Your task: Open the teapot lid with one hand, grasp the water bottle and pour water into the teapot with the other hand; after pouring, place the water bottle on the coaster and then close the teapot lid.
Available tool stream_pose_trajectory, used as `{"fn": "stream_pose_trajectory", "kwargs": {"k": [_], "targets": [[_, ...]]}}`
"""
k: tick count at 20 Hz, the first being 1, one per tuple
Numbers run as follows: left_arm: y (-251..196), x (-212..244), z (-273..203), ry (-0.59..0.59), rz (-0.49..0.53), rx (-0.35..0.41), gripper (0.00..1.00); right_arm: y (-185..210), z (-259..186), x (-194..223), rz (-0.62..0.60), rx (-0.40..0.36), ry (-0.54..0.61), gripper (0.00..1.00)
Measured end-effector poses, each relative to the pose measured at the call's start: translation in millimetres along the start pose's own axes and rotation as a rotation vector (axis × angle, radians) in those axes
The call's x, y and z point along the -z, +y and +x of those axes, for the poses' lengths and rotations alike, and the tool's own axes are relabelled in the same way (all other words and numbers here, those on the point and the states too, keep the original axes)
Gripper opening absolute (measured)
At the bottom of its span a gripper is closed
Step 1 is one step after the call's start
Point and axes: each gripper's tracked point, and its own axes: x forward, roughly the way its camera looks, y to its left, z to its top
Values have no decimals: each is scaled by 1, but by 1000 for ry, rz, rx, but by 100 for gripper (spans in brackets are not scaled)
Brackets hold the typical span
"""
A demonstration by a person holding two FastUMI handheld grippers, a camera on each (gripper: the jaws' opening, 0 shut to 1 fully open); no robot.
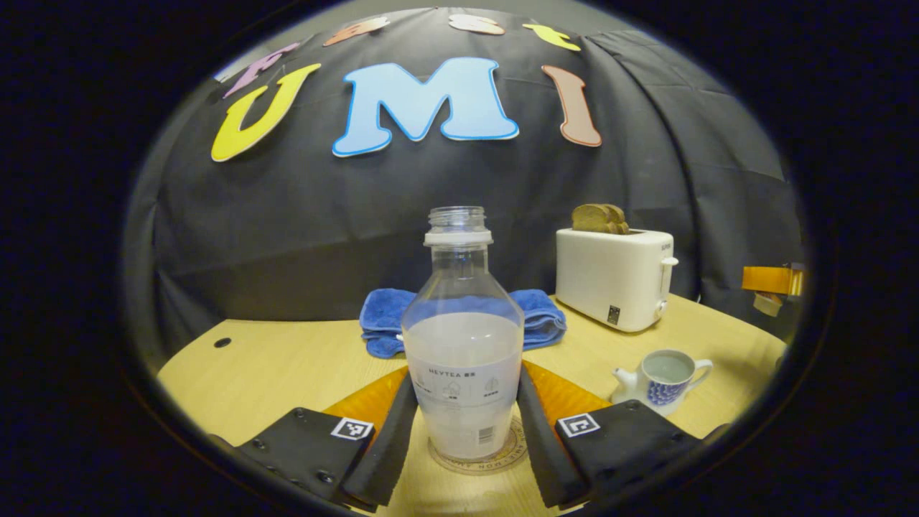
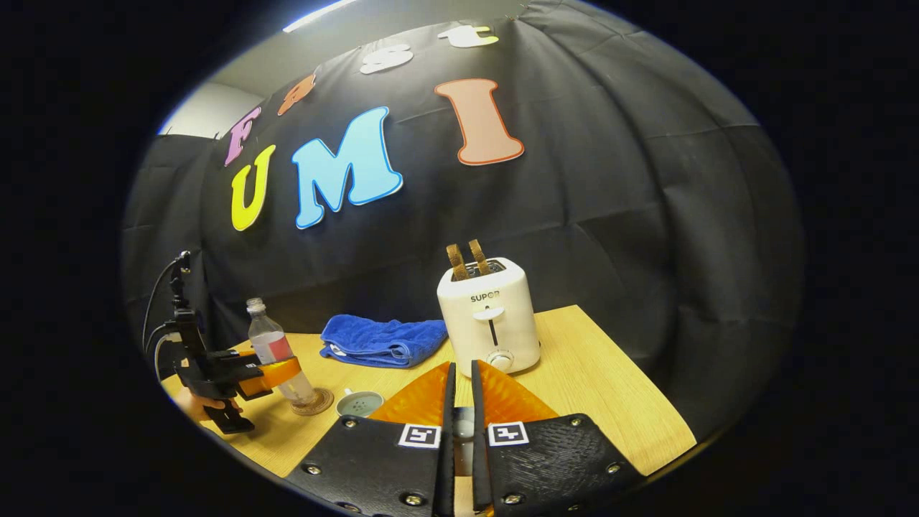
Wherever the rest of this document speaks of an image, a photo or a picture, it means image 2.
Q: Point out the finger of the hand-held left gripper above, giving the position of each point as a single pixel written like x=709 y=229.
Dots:
x=276 y=373
x=243 y=355

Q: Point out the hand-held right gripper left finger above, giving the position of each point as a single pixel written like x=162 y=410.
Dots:
x=445 y=474

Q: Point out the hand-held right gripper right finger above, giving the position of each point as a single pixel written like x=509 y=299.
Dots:
x=479 y=474

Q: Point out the white toaster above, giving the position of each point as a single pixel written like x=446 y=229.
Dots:
x=502 y=316

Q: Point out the blue towel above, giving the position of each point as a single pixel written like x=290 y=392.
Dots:
x=380 y=341

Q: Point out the clear plastic water bottle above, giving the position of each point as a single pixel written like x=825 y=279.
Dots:
x=269 y=341

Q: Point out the round woven coaster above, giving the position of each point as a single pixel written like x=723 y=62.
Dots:
x=319 y=406

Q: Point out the white blue-patterned teacup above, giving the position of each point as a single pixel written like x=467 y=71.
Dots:
x=359 y=406

